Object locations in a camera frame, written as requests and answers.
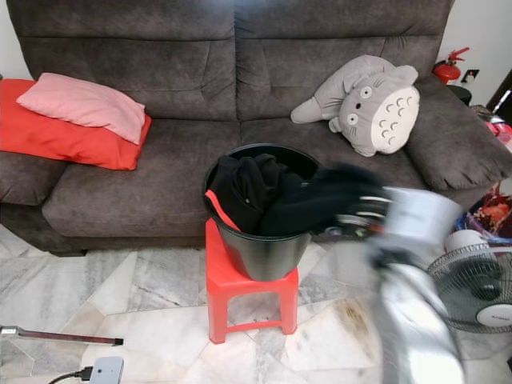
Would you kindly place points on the plain black garment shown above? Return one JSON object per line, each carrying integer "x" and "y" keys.
{"x": 320, "y": 200}

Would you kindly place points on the grey totoro plush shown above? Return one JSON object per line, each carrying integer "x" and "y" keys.
{"x": 376, "y": 112}

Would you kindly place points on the black plastic bucket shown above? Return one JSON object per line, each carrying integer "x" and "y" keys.
{"x": 260, "y": 256}

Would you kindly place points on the crumpled black garment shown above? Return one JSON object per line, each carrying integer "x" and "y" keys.
{"x": 248, "y": 188}

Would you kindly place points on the red cushion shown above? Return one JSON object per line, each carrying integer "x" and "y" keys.
{"x": 40, "y": 140}

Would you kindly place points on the red plastic stool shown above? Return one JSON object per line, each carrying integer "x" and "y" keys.
{"x": 224, "y": 296}

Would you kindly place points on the red fire extinguisher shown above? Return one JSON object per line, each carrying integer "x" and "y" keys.
{"x": 445, "y": 72}

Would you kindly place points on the dark red metal rod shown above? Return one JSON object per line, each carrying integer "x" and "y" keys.
{"x": 64, "y": 336}

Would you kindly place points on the pink pillow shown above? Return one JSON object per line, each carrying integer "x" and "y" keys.
{"x": 84, "y": 106}

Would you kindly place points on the dark brown fabric sofa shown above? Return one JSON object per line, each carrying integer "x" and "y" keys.
{"x": 192, "y": 80}

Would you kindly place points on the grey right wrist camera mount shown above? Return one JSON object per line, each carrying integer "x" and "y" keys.
{"x": 420, "y": 216}

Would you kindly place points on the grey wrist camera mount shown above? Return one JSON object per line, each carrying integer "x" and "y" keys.
{"x": 420, "y": 216}
{"x": 106, "y": 372}

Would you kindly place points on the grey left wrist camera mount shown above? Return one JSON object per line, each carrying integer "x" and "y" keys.
{"x": 106, "y": 372}

